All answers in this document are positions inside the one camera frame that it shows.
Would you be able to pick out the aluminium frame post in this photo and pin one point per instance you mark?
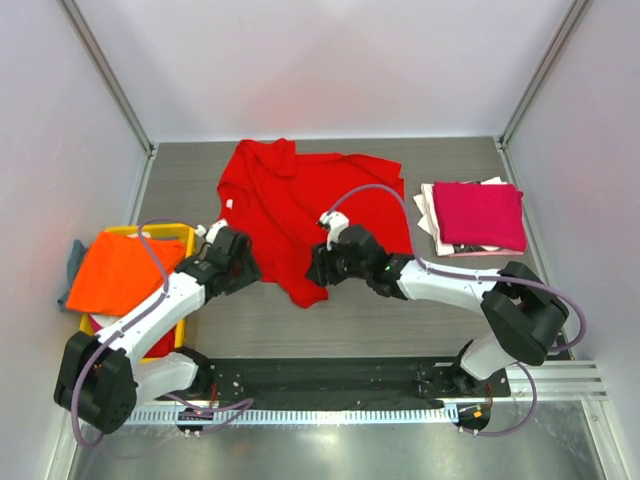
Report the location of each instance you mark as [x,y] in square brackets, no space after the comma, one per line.
[98,58]
[559,41]

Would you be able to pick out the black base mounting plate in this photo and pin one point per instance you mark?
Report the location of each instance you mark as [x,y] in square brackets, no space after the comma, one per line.
[343,384]

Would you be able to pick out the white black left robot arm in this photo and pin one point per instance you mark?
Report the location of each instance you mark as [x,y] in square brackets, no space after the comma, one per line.
[103,377]

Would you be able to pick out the orange t-shirt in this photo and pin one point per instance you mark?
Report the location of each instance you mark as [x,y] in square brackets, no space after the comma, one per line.
[166,254]

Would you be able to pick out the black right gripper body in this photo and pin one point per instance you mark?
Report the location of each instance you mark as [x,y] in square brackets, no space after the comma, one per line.
[322,265]

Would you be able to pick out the dark red t-shirt in bin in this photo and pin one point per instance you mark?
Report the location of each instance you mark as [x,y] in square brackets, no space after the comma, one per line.
[163,347]

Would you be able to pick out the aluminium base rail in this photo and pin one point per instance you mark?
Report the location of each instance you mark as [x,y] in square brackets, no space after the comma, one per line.
[555,380]

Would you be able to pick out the grey t-shirt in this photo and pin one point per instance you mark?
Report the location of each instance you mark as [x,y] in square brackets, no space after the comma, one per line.
[74,262]

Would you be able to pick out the folded magenta t-shirt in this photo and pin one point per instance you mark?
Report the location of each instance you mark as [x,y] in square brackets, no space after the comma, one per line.
[480,215]

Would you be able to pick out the left aluminium frame post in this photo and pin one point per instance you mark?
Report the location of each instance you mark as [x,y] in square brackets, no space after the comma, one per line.
[98,58]

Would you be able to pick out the folded black patterned t-shirt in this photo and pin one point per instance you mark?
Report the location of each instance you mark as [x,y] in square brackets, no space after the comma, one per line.
[460,249]

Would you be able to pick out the folded pink t-shirt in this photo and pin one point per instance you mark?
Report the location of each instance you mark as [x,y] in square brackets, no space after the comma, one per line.
[446,250]

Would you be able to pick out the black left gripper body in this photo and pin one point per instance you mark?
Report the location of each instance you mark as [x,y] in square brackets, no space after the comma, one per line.
[244,272]

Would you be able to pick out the yellow plastic bin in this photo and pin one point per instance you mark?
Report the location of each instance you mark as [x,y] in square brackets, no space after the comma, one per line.
[162,231]

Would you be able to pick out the right aluminium frame post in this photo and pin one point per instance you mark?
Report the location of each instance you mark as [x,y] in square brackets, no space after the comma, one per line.
[559,41]

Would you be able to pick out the white slotted cable duct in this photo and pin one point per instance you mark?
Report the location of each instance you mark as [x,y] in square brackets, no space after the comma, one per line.
[172,414]

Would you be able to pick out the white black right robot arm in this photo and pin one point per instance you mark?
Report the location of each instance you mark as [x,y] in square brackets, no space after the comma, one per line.
[524,317]

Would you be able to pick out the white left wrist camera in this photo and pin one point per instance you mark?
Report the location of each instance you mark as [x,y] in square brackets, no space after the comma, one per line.
[208,233]

